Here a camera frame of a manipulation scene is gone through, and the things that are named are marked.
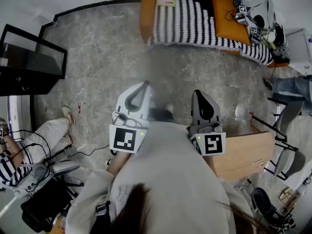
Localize person's white sweater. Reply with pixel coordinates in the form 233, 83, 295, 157
65, 120, 255, 234

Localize white cabinet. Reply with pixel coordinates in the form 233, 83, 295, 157
284, 28, 312, 77

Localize wooden desk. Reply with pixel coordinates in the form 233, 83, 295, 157
211, 130, 275, 182

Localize orange sofa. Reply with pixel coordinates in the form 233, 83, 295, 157
140, 0, 290, 69

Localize grey shoulder strap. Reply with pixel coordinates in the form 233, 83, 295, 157
96, 200, 112, 234

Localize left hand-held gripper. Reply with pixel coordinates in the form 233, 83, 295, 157
109, 80, 153, 154

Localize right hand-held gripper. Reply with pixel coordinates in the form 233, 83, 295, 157
186, 89, 227, 157

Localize white table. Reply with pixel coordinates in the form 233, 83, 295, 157
284, 159, 312, 196

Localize person's left forearm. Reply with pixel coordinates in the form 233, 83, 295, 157
106, 151, 132, 177

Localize black white striped blanket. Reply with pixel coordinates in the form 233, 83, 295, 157
147, 0, 275, 67

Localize grey speckled pouch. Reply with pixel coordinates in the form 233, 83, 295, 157
272, 44, 291, 63

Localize grey chair black frame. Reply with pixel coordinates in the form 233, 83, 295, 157
264, 147, 307, 181
251, 97, 305, 151

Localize person's right forearm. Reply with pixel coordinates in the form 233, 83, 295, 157
205, 155, 218, 177

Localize person's dark trousers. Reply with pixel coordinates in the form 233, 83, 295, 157
148, 107, 175, 123

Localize orange cushion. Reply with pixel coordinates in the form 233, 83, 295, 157
211, 0, 252, 46

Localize grey office chair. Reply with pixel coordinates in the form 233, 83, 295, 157
14, 160, 81, 197

